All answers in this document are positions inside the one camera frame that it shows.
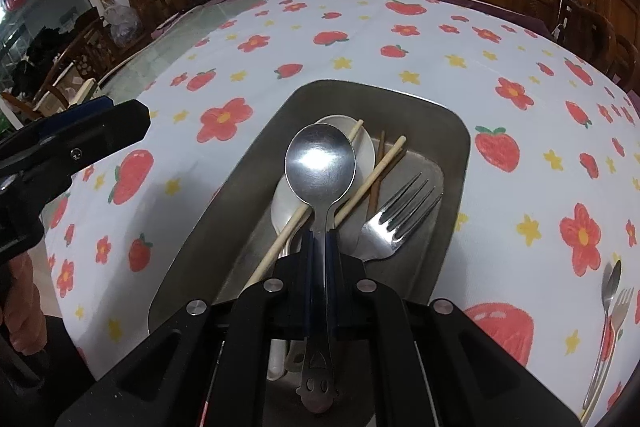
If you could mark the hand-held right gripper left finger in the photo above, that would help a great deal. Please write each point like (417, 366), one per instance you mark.
(306, 267)

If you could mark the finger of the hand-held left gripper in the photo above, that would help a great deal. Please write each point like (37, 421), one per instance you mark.
(110, 132)
(75, 114)

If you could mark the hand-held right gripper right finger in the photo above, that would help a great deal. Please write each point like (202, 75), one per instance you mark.
(331, 267)

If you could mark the white ceramic spoon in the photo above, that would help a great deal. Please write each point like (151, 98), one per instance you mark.
(364, 157)
(287, 207)

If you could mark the stainless steel fork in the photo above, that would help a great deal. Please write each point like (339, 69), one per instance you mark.
(621, 309)
(385, 232)

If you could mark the stainless steel spoon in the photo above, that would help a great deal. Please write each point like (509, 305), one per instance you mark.
(611, 282)
(320, 167)

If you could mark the rectangular steel tray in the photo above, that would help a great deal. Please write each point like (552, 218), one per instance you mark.
(425, 132)

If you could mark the person's left hand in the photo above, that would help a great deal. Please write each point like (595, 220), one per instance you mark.
(25, 307)

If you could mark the wooden slatted chair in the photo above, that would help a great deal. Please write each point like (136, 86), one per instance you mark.
(75, 57)

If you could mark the clear plastic bag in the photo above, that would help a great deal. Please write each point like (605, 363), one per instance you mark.
(122, 24)

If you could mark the dark brown chopstick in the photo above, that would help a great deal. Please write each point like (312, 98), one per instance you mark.
(381, 144)

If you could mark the carved wooden armchair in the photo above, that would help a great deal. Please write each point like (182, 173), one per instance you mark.
(600, 7)

